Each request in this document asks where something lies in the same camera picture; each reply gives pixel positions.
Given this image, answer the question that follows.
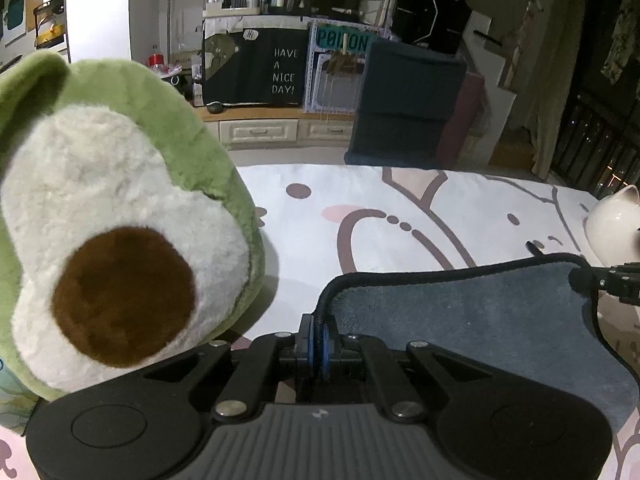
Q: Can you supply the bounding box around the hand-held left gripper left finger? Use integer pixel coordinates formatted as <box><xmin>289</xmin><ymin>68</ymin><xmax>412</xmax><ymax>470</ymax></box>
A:
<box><xmin>142</xmin><ymin>314</ymin><xmax>322</xmax><ymax>424</ymax></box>

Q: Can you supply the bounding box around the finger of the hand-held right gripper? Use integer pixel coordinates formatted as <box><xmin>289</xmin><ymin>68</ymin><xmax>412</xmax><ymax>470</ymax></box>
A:
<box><xmin>569</xmin><ymin>262</ymin><xmax>640</xmax><ymax>307</ymax></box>

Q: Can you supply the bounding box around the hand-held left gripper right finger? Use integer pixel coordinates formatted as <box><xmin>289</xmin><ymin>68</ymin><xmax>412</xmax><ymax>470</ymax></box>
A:
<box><xmin>320</xmin><ymin>317</ymin><xmax>502</xmax><ymax>422</ymax></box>

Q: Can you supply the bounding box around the grey-blue towel with black edge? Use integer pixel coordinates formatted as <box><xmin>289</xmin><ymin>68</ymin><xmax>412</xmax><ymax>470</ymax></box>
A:
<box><xmin>319</xmin><ymin>252</ymin><xmax>640</xmax><ymax>433</ymax></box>

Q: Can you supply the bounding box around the white cat-shaped lamp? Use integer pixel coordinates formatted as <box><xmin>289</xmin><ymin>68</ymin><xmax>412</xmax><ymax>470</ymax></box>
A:
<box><xmin>585</xmin><ymin>185</ymin><xmax>640</xmax><ymax>267</ymax></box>

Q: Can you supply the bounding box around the dark window railing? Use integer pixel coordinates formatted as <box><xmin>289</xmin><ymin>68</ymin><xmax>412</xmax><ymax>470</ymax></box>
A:
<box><xmin>549</xmin><ymin>87</ymin><xmax>640</xmax><ymax>198</ymax></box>

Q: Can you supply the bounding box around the white cartoon printed blanket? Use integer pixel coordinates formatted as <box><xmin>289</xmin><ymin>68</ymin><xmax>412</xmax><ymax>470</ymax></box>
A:
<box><xmin>0</xmin><ymin>162</ymin><xmax>640</xmax><ymax>480</ymax></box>

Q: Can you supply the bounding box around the beige curtain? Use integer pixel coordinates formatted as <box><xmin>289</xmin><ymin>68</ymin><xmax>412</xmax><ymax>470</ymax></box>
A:
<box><xmin>529</xmin><ymin>0</ymin><xmax>597</xmax><ymax>181</ymax></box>

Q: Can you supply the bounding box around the cream cabinet with drawers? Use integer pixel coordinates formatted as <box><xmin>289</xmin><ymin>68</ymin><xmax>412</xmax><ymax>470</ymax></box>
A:
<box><xmin>199</xmin><ymin>105</ymin><xmax>357</xmax><ymax>150</ymax></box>

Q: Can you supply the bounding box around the green avocado plush toy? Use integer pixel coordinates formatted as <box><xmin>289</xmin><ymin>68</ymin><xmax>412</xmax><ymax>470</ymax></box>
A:
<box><xmin>0</xmin><ymin>52</ymin><xmax>267</xmax><ymax>404</ymax></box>

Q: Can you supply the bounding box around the patterned hanging garment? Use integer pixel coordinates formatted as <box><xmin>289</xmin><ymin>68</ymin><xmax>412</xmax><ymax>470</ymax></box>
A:
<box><xmin>600</xmin><ymin>0</ymin><xmax>638</xmax><ymax>86</ymax></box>

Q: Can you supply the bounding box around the dark blue floor chair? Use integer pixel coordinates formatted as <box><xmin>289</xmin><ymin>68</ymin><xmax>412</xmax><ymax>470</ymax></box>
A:
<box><xmin>344</xmin><ymin>40</ymin><xmax>469</xmax><ymax>171</ymax></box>

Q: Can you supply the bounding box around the white pegboard rack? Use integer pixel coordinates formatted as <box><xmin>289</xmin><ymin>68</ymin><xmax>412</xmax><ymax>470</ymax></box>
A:
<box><xmin>304</xmin><ymin>19</ymin><xmax>373</xmax><ymax>114</ymax></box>

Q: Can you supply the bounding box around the black printed hanging cloth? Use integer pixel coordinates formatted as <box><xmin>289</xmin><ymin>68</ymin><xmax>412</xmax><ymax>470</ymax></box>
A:
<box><xmin>201</xmin><ymin>27</ymin><xmax>309</xmax><ymax>109</ymax></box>

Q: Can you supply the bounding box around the green patterned cloth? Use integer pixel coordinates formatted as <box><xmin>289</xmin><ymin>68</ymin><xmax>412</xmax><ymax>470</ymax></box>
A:
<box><xmin>0</xmin><ymin>359</ymin><xmax>42</xmax><ymax>433</ymax></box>

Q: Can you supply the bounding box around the teal sign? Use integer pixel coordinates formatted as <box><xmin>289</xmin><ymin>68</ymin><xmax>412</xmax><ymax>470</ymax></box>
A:
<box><xmin>312</xmin><ymin>25</ymin><xmax>385</xmax><ymax>56</ymax></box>

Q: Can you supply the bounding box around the black hanging clothing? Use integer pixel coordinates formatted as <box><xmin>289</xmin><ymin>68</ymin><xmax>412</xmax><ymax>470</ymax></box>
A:
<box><xmin>394</xmin><ymin>0</ymin><xmax>474</xmax><ymax>56</ymax></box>

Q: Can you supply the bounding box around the white refrigerator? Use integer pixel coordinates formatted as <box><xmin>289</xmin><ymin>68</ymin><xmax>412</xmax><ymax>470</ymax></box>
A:
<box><xmin>65</xmin><ymin>0</ymin><xmax>134</xmax><ymax>65</ymax></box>

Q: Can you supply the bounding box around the kitchen rack with pots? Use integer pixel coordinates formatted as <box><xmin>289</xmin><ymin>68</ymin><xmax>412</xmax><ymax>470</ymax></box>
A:
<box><xmin>31</xmin><ymin>0</ymin><xmax>69</xmax><ymax>52</ymax></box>

